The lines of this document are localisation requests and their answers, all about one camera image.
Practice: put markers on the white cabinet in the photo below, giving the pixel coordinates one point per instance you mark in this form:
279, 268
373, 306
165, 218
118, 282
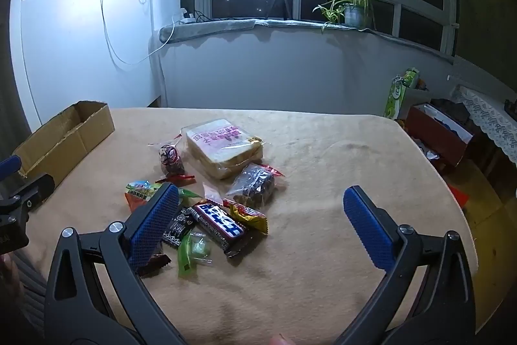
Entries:
65, 51

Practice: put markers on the snickers bar dark wrapper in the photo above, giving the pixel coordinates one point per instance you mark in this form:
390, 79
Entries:
230, 235

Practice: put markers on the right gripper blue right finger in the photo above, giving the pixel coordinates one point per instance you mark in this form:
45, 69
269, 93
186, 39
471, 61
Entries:
426, 295

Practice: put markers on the potted spider plant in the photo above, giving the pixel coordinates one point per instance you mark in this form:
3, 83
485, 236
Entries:
357, 14

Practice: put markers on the red storage box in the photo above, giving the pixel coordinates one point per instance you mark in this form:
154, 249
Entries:
443, 135

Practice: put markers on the yellow red snack packet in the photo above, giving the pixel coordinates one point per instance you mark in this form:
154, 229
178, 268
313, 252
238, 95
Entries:
248, 216

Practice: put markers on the person's left hand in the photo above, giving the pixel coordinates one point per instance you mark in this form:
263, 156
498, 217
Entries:
12, 289

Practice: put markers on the dark dates clear bag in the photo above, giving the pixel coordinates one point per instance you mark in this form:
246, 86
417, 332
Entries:
254, 185

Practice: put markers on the black white snack packet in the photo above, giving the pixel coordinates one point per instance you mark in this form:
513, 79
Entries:
178, 228

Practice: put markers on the green white carton box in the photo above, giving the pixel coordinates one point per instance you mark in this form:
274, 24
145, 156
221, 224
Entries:
400, 84

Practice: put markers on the black tripod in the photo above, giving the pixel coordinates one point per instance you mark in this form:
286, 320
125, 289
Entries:
285, 9

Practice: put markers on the small pink sachet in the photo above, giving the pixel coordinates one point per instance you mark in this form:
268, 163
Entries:
212, 195

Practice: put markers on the green candy packet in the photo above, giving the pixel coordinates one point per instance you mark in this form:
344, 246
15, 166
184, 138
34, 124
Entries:
194, 250

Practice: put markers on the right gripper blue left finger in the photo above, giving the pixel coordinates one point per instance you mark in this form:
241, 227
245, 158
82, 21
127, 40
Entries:
94, 293

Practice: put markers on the small red dark snack bag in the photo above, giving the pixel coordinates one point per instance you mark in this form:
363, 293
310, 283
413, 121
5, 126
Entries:
171, 163

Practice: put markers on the white power strip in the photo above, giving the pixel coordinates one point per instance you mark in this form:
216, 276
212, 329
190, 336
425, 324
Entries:
187, 17

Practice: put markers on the colourful green orange snack packet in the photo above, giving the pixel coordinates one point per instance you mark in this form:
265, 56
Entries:
138, 193

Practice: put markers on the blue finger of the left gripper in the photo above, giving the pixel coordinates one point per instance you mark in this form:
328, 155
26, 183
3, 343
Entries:
27, 198
10, 166

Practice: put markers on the bagged sliced bread loaf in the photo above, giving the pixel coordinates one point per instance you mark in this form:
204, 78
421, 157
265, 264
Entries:
221, 148

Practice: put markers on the brown cardboard box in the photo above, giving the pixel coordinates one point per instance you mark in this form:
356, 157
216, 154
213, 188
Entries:
59, 145

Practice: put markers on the person's right hand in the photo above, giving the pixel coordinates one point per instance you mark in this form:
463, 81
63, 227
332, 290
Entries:
280, 339

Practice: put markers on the white lace cloth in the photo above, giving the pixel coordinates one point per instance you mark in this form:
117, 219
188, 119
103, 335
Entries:
490, 117

